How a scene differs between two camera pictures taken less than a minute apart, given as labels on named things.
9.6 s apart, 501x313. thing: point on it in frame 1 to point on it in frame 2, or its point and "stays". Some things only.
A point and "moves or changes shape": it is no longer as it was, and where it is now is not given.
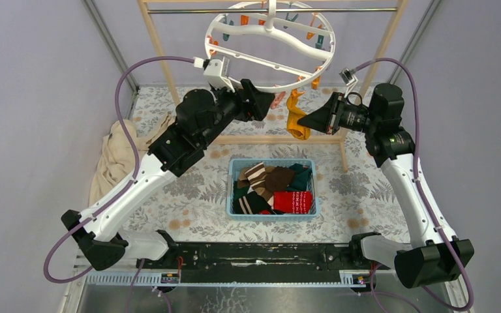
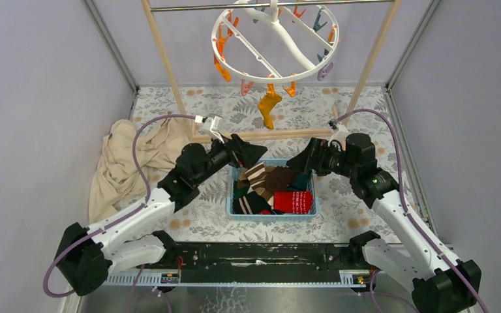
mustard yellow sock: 295,113 moves or changes shape
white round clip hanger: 271,45 moves or changes shape
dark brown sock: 278,178 stays
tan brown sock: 242,181 stays
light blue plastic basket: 272,190 stays
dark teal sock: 301,178 stays
